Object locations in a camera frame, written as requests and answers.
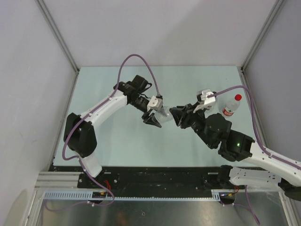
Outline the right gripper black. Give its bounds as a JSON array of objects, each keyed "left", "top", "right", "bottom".
[{"left": 168, "top": 102, "right": 214, "bottom": 148}]

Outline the tall clear bottle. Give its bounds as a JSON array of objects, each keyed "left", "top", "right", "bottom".
[{"left": 154, "top": 106, "right": 174, "bottom": 125}]

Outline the clear bottle red label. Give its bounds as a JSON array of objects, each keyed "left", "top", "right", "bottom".
[{"left": 222, "top": 97, "right": 240, "bottom": 117}]

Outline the red bottle cap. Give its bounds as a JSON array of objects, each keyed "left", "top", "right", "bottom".
[{"left": 235, "top": 94, "right": 242, "bottom": 101}]

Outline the short clear bottle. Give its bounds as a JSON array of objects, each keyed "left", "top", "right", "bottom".
[{"left": 206, "top": 105, "right": 214, "bottom": 113}]

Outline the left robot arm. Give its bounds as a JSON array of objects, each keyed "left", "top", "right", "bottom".
[{"left": 63, "top": 75, "right": 163, "bottom": 188}]

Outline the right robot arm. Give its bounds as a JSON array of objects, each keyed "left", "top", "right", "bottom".
[{"left": 170, "top": 104, "right": 301, "bottom": 201}]

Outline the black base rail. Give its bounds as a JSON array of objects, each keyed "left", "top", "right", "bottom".
[{"left": 48, "top": 166, "right": 247, "bottom": 198}]

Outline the slotted cable duct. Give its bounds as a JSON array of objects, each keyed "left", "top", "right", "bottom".
[{"left": 44, "top": 190, "right": 236, "bottom": 201}]

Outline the left aluminium corner post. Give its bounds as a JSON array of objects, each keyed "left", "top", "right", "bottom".
[{"left": 35, "top": 0, "right": 79, "bottom": 73}]

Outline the aluminium corner post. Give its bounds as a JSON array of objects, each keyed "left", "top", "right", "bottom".
[
  {"left": 240, "top": 0, "right": 287, "bottom": 72},
  {"left": 35, "top": 0, "right": 79, "bottom": 73}
]

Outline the right aluminium corner post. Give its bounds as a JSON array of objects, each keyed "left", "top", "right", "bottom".
[{"left": 240, "top": 0, "right": 287, "bottom": 72}]

